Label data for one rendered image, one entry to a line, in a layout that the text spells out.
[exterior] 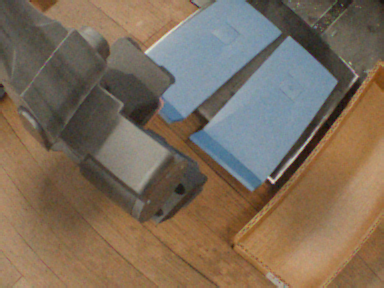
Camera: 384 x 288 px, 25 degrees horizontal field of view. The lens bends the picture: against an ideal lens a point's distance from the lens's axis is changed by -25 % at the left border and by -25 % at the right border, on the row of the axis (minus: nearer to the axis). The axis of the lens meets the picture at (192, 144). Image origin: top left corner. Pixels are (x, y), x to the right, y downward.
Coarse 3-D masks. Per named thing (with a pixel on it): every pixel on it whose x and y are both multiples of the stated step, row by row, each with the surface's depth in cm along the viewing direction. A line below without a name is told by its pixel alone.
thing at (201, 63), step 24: (240, 0) 100; (192, 24) 99; (216, 24) 99; (240, 24) 99; (264, 24) 100; (168, 48) 98; (192, 48) 99; (216, 48) 99; (240, 48) 99; (264, 48) 99; (192, 72) 98; (216, 72) 98; (168, 96) 97; (192, 96) 97; (168, 120) 94
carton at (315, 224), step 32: (352, 128) 99; (320, 160) 98; (352, 160) 98; (288, 192) 95; (320, 192) 97; (352, 192) 97; (256, 224) 92; (288, 224) 96; (320, 224) 96; (352, 224) 96; (256, 256) 93; (288, 256) 95; (320, 256) 95; (352, 256) 89
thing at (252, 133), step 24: (288, 48) 99; (264, 72) 98; (288, 72) 98; (312, 72) 98; (240, 96) 97; (264, 96) 97; (312, 96) 98; (216, 120) 97; (240, 120) 97; (264, 120) 97; (288, 120) 97; (216, 144) 96; (240, 144) 96; (264, 144) 96; (288, 144) 96; (240, 168) 95; (264, 168) 96
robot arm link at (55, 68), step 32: (0, 0) 63; (0, 32) 65; (32, 32) 66; (64, 32) 69; (0, 64) 67; (32, 64) 67; (64, 64) 69; (96, 64) 71; (32, 96) 68; (64, 96) 70
